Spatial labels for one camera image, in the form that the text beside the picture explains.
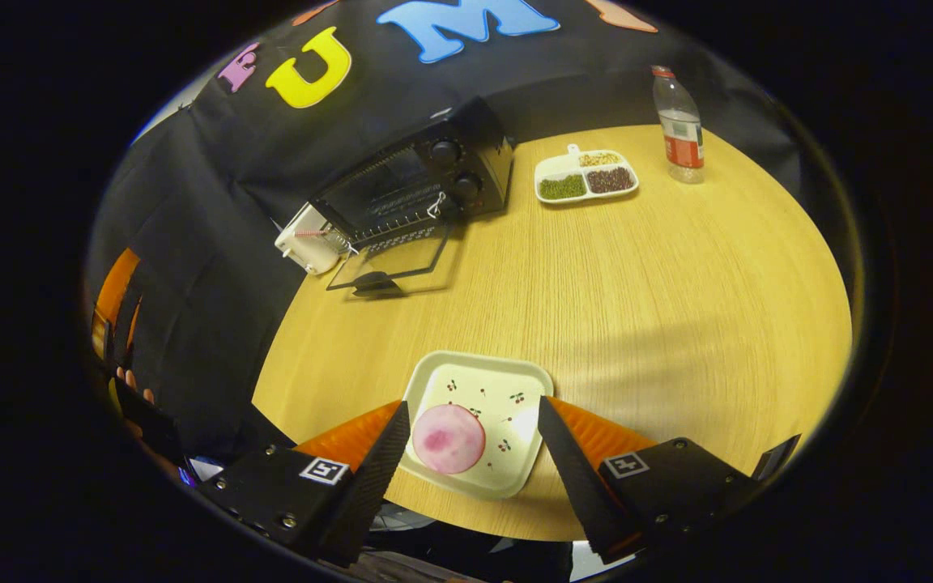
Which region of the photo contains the pink round food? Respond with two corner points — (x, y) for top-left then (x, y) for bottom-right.
(411, 403), (488, 475)

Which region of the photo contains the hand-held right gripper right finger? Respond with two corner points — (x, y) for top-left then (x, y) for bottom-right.
(537, 395), (763, 566)

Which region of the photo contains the pile of green beans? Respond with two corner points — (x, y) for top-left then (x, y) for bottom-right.
(539, 174), (587, 201)

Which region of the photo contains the clear plastic water bottle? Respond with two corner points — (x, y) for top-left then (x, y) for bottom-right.
(651, 65), (706, 185)

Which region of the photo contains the white divided bean tray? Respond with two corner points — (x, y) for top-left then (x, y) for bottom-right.
(534, 143), (640, 205)

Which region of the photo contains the pile of dark red beans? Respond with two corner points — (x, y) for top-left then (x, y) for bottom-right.
(586, 167), (636, 194)

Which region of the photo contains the metal oven wire rack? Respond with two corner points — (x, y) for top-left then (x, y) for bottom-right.
(353, 212), (447, 252)

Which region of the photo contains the white cherry print plate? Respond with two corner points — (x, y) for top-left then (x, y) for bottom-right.
(398, 350), (555, 500)

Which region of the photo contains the black electric oven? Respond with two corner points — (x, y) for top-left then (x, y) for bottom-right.
(309, 97), (516, 300)

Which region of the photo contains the small white appliance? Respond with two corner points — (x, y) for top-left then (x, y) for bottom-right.
(275, 202), (350, 276)

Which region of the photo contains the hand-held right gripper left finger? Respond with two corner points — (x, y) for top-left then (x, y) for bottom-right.
(195, 398), (412, 568)

